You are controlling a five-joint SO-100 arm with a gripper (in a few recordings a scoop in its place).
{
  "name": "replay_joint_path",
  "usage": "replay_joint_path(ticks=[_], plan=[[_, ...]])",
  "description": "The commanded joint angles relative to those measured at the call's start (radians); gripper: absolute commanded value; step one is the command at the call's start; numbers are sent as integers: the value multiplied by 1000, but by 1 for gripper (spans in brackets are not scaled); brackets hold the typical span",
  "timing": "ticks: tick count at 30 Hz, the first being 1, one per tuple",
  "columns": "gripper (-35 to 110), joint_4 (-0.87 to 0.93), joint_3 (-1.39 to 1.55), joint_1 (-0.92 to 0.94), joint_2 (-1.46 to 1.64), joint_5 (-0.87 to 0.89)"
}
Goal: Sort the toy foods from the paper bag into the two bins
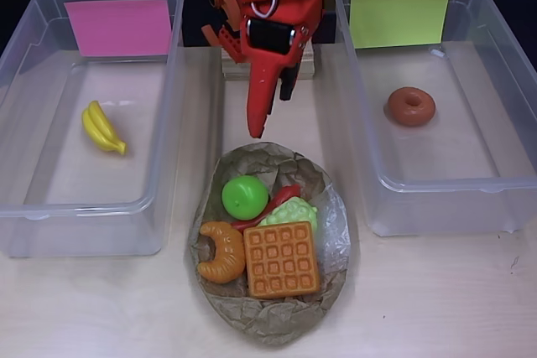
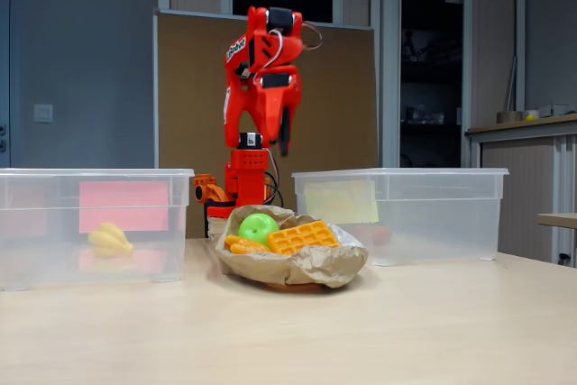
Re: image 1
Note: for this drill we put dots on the orange toy waffle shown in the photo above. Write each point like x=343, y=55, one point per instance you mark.
x=281, y=261

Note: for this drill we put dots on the red toy chili pepper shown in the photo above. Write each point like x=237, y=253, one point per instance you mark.
x=285, y=194

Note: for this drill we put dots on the pink paper label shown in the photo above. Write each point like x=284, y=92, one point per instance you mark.
x=117, y=27

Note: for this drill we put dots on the yellow toy banana bunch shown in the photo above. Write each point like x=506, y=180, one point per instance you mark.
x=98, y=127

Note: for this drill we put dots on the crumpled brown paper bag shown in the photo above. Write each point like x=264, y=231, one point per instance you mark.
x=277, y=324

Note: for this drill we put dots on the brown toy doughnut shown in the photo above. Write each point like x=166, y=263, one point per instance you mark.
x=398, y=112

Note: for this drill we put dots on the plywood base block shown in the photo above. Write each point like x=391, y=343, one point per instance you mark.
x=235, y=71

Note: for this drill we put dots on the yellow-green paper label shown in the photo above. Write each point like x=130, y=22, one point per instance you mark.
x=398, y=18

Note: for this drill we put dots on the light green toy grapes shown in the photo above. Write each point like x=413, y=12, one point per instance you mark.
x=293, y=209

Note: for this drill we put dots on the orange toy croissant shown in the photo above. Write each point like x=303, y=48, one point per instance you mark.
x=228, y=261

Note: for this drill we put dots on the green toy apple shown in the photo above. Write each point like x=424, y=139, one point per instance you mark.
x=243, y=196

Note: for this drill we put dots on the clear plastic bin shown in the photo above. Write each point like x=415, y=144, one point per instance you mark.
x=440, y=157
x=63, y=173

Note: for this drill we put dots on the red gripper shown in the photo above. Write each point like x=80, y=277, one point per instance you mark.
x=270, y=36

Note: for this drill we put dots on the orange printed clamp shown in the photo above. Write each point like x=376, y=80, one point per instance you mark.
x=228, y=1

